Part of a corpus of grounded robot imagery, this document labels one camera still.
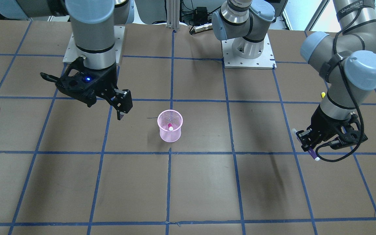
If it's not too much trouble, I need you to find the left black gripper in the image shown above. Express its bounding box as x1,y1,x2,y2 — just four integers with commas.
296,106,361,153

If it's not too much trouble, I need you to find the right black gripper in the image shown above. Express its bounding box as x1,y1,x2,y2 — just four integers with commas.
55,56,133,120

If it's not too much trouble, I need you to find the purple marker pen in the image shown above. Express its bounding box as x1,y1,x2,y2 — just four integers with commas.
291,128,320,161

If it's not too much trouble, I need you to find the pink marker pen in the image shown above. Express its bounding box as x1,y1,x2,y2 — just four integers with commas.
167,123,174,132

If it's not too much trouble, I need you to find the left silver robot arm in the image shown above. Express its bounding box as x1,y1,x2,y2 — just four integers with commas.
211,0,376,152

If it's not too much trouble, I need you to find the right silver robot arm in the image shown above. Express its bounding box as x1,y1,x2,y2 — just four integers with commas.
0,0,133,120

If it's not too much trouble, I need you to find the pink mesh cup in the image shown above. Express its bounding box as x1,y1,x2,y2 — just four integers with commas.
157,109,183,143

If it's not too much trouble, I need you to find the silver connector block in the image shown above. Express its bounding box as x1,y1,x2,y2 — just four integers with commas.
192,23,213,33

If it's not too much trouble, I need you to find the black power adapter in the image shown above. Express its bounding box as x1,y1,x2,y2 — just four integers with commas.
193,7,208,21

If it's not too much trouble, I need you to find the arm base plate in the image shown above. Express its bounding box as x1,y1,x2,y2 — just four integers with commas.
63,26,125,65
221,34,277,70

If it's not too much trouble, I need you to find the aluminium frame post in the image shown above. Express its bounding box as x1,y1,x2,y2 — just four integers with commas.
165,0,180,31

